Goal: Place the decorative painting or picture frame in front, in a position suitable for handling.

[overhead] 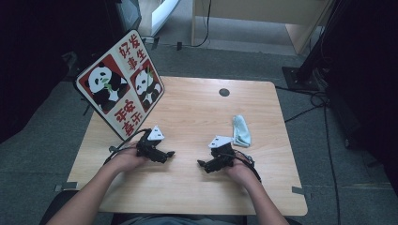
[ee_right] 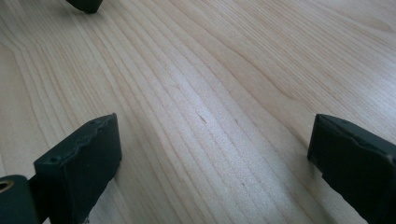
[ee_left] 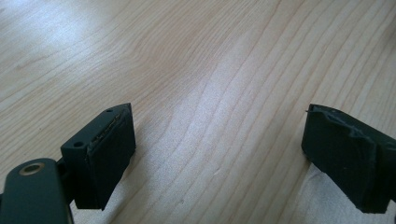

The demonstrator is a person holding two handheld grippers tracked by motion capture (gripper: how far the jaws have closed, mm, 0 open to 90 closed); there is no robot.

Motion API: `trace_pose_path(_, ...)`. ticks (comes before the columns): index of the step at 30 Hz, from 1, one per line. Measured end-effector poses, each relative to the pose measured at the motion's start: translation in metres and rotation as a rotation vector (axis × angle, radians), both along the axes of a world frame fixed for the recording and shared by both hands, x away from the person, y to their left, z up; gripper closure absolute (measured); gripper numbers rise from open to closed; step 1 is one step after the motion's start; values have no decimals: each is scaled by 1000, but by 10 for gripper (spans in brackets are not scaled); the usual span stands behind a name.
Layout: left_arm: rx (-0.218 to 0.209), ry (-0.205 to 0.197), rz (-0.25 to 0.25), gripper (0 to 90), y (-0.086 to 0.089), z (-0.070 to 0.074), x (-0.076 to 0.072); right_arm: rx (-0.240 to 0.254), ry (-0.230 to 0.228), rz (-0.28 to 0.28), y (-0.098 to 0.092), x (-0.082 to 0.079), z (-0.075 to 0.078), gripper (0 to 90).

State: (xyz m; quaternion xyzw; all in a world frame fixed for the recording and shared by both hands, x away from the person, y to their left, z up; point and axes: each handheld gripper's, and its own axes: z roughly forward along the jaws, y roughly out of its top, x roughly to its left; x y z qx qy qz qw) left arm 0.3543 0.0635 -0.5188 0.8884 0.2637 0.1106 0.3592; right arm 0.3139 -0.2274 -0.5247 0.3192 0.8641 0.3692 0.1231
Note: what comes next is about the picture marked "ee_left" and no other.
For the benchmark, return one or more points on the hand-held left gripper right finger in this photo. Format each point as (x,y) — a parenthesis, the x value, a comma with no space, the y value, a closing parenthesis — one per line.
(345,161)

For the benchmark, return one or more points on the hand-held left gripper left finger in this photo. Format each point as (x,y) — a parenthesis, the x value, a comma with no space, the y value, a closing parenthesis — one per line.
(109,161)

